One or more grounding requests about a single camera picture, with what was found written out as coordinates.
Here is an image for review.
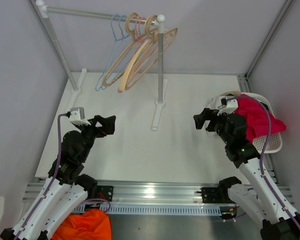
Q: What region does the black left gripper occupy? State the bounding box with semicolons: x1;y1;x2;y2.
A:
75;114;116;161

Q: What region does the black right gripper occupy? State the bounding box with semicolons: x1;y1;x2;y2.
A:
193;108;232;145

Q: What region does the green white raglan shirt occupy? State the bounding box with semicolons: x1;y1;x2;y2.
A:
208;96;226;110

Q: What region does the red t shirt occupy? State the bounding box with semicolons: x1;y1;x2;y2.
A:
233;93;287;145

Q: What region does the blue wire hanger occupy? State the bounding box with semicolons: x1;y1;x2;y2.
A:
95;13;120;92
101;15;130;83

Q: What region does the beige wooden hanger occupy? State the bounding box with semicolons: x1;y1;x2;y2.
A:
99;12;140;90

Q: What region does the beige t shirt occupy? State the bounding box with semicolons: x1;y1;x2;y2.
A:
220;91;243;97

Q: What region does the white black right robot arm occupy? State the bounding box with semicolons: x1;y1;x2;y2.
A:
193;108;300;240

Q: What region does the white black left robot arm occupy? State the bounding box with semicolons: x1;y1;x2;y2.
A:
0;108;116;240

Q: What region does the pink plastic hanger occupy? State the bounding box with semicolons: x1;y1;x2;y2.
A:
118;12;159;93

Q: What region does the beige empty hanger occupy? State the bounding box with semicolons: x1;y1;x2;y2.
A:
118;14;178;93

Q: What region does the white perforated laundry basket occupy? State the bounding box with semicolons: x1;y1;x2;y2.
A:
242;92;286;154

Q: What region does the orange cloth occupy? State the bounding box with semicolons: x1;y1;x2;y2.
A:
51;209;112;240

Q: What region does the white clothes rack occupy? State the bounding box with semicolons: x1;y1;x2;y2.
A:
35;0;168;131

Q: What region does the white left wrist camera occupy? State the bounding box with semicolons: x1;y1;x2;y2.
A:
66;107;91;126

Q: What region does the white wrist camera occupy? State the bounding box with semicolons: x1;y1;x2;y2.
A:
66;107;91;126
217;96;239;116

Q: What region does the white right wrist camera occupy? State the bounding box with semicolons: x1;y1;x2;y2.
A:
217;96;239;116

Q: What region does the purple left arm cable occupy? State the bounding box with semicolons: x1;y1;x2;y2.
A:
13;112;111;240

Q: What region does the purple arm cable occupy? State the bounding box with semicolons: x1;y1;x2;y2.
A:
13;112;111;240
221;96;300;240

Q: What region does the aluminium corner frame post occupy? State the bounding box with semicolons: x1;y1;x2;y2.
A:
237;0;296;93

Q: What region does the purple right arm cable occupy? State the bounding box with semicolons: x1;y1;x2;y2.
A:
221;96;300;240

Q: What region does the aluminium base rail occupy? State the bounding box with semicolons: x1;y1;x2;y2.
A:
24;180;291;219

